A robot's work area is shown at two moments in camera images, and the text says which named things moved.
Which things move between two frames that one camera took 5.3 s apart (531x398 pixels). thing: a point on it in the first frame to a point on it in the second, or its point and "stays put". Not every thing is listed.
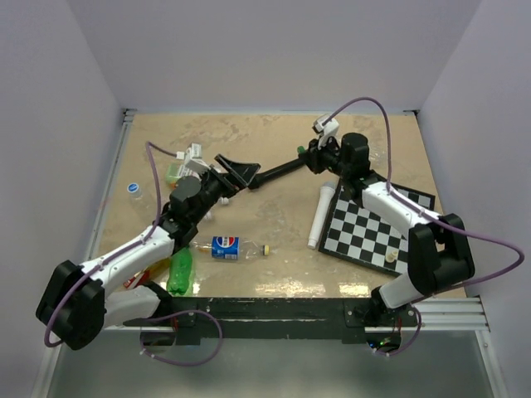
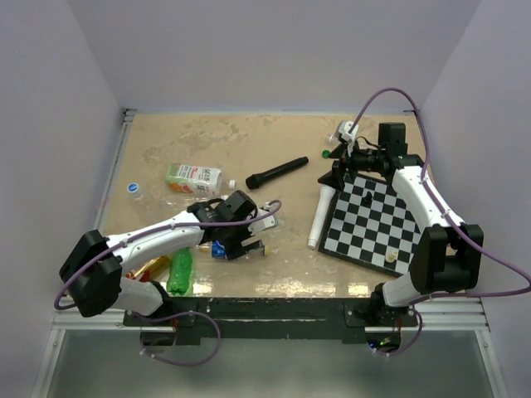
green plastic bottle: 180,271 stays put
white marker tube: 326,196 stays put
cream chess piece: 390,256 stays put
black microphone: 260,177 stays put
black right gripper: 314,153 to 333,179
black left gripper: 245,172 to 235,248
